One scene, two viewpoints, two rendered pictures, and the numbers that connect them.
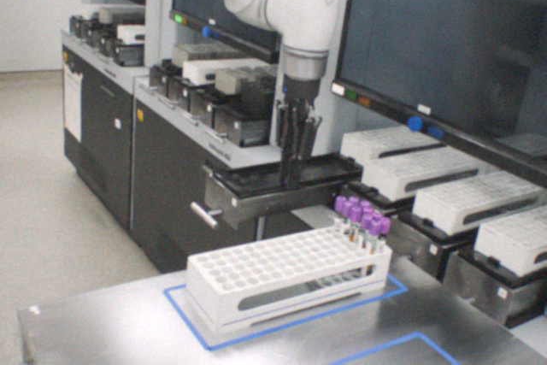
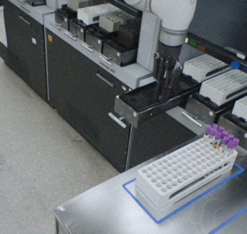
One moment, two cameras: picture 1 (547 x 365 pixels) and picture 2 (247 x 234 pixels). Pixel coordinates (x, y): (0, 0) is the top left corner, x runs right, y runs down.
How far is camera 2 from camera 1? 0.32 m
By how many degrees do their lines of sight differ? 15
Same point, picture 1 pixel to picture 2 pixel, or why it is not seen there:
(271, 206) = (153, 113)
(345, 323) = (219, 197)
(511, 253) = not seen: outside the picture
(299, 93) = (171, 54)
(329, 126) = not seen: hidden behind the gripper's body
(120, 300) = (103, 195)
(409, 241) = (231, 130)
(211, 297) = (155, 195)
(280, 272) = (186, 175)
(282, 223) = not seen: hidden behind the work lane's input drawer
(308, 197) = (171, 104)
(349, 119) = (186, 51)
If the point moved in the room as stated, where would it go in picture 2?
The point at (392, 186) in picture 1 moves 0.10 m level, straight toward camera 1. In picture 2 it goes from (219, 98) to (221, 113)
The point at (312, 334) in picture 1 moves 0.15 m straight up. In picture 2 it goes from (205, 206) to (219, 164)
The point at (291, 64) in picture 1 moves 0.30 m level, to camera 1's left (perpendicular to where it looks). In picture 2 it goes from (167, 38) to (75, 32)
